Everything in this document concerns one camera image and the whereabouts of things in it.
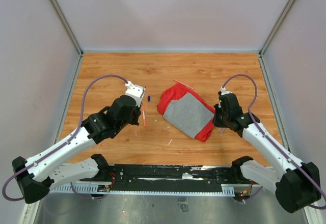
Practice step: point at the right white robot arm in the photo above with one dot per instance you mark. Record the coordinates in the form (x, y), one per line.
(294, 183)

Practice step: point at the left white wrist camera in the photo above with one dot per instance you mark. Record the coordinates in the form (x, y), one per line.
(136, 92)

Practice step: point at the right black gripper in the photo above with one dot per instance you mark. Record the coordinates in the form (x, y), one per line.
(217, 123)

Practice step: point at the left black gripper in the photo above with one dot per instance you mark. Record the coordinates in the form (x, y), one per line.
(136, 119)

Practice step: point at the red and grey cloth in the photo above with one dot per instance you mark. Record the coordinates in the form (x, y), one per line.
(187, 111)

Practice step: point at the white slotted cable duct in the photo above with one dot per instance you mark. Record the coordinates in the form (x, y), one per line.
(102, 189)

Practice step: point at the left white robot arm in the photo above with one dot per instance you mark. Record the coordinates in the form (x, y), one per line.
(38, 175)

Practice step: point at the orange highlighter pen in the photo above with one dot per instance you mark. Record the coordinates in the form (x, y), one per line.
(144, 116)

